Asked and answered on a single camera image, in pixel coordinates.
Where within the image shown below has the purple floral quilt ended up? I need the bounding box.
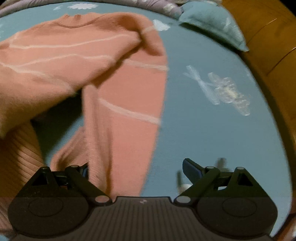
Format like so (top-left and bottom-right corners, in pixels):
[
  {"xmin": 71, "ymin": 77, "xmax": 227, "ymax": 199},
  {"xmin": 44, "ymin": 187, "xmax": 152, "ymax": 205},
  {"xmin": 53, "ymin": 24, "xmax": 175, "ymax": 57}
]
[{"xmin": 129, "ymin": 0, "xmax": 185, "ymax": 19}]

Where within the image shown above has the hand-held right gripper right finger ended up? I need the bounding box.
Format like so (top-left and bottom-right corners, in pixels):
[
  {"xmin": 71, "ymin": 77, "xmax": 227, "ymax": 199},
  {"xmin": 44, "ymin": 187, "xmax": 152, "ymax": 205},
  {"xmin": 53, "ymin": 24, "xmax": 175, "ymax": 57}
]
[{"xmin": 173, "ymin": 158, "xmax": 270, "ymax": 207}]

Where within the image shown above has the teal pillow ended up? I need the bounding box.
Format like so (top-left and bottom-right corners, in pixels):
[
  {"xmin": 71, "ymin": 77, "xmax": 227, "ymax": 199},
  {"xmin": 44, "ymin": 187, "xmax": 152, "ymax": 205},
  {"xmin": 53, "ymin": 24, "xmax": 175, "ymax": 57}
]
[{"xmin": 179, "ymin": 2, "xmax": 249, "ymax": 51}]

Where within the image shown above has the wooden bed headboard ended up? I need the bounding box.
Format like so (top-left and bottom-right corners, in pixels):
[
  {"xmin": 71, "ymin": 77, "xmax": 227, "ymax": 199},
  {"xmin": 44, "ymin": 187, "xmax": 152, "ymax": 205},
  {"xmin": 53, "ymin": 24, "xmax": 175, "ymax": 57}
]
[{"xmin": 222, "ymin": 0, "xmax": 296, "ymax": 241}]

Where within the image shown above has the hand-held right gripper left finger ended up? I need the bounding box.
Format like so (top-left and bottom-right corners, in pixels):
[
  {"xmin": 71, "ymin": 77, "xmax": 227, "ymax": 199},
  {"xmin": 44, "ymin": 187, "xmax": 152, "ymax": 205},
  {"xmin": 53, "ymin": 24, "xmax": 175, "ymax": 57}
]
[{"xmin": 17, "ymin": 163, "xmax": 112, "ymax": 207}]

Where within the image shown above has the bed with teal printed sheet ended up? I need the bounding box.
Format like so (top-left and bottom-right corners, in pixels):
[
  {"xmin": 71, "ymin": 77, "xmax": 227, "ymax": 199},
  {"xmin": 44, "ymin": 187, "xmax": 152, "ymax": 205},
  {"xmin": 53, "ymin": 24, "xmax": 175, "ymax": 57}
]
[{"xmin": 0, "ymin": 1, "xmax": 292, "ymax": 237}]

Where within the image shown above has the orange striped sweater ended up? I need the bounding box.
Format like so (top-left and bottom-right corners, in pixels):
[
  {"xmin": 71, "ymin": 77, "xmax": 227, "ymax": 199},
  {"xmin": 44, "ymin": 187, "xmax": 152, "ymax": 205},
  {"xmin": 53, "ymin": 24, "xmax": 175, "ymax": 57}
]
[{"xmin": 0, "ymin": 11, "xmax": 169, "ymax": 239}]

